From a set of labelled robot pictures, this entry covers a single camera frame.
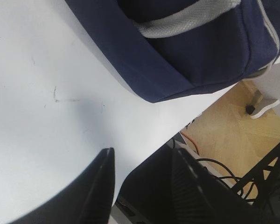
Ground black floor cables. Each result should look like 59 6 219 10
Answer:
196 140 280 224

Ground orange cable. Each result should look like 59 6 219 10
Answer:
180 132 201 156

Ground navy blue lunch bag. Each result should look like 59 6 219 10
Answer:
67 0 280 103

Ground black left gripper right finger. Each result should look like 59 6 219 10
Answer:
171 149 268 224

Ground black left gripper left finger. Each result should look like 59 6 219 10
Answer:
13 148 115 224

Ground white table leg foot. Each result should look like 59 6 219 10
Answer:
246 63 280 119

